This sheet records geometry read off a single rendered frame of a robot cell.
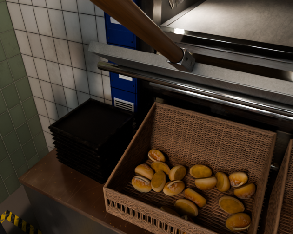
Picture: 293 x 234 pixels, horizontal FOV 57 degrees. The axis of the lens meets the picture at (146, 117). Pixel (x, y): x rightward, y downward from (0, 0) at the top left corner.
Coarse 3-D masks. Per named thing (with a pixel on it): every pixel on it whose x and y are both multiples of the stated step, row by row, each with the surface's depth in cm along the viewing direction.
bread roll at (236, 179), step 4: (236, 172) 117; (240, 172) 116; (228, 176) 120; (232, 176) 118; (236, 176) 116; (240, 176) 115; (244, 176) 114; (232, 180) 117; (236, 180) 115; (240, 180) 114; (244, 180) 114; (232, 184) 118; (236, 184) 116; (240, 184) 115
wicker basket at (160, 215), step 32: (160, 128) 132; (192, 128) 125; (224, 128) 118; (256, 128) 112; (128, 160) 117; (192, 160) 130; (224, 160) 123; (160, 192) 118; (224, 192) 118; (256, 192) 116; (160, 224) 106; (192, 224) 90; (224, 224) 106; (256, 224) 88
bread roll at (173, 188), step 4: (172, 180) 118; (176, 180) 117; (168, 184) 115; (172, 184) 115; (176, 184) 115; (180, 184) 116; (184, 184) 118; (164, 188) 116; (168, 188) 114; (172, 188) 114; (176, 188) 114; (180, 188) 115; (164, 192) 116; (168, 192) 114; (172, 192) 114; (176, 192) 115; (180, 192) 116
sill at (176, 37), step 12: (168, 36) 113; (180, 36) 110; (192, 36) 108; (204, 36) 108; (216, 36) 108; (216, 48) 106; (228, 48) 104; (240, 48) 102; (252, 48) 100; (264, 48) 98; (276, 48) 97; (288, 48) 97; (276, 60) 98; (288, 60) 96
